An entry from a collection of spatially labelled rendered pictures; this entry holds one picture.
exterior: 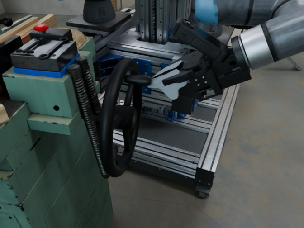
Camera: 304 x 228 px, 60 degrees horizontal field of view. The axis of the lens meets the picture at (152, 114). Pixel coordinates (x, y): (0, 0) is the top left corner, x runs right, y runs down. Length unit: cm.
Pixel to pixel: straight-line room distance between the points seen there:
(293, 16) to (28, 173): 60
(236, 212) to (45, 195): 101
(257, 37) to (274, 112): 172
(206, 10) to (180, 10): 73
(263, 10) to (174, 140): 101
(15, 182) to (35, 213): 13
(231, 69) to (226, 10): 12
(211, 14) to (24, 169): 51
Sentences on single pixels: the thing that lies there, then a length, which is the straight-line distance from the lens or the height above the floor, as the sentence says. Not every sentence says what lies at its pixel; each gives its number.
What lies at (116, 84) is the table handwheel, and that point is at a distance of 53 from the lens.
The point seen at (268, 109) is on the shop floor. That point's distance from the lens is 223.
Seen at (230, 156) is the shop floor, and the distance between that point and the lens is 174.
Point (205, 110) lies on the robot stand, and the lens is 171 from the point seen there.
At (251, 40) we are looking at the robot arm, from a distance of 51.
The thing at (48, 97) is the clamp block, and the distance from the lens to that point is 57.
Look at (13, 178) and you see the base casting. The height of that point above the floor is 79.
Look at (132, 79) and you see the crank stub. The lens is 57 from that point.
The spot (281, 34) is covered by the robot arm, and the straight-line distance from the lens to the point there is 51.
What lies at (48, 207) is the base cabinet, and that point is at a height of 60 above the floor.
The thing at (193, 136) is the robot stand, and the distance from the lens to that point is 151.
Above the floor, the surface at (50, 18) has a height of 94.
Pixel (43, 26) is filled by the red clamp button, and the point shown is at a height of 102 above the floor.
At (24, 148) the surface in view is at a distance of 62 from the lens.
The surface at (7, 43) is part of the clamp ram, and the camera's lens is 65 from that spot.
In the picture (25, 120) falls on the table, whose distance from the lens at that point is 61.
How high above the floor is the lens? 121
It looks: 38 degrees down
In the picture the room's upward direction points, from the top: straight up
